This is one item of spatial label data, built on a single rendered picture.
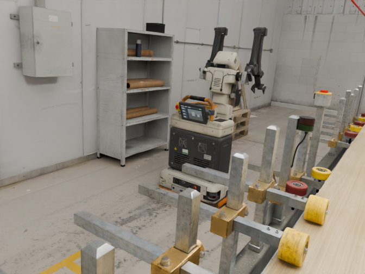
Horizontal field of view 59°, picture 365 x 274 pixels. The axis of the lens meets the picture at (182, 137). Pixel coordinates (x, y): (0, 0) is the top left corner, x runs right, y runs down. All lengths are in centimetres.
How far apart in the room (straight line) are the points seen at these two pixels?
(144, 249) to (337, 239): 56
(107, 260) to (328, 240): 69
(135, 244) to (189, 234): 13
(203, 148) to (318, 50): 674
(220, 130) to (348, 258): 187
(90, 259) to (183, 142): 245
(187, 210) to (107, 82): 322
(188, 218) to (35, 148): 303
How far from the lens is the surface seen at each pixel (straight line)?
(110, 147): 394
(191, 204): 67
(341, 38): 909
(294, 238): 84
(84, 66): 383
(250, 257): 123
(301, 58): 925
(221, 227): 88
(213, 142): 273
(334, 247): 101
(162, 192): 100
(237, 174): 89
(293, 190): 133
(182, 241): 72
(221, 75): 302
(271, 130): 109
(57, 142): 375
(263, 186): 110
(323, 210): 106
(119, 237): 79
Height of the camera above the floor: 139
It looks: 15 degrees down
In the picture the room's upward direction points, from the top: 4 degrees clockwise
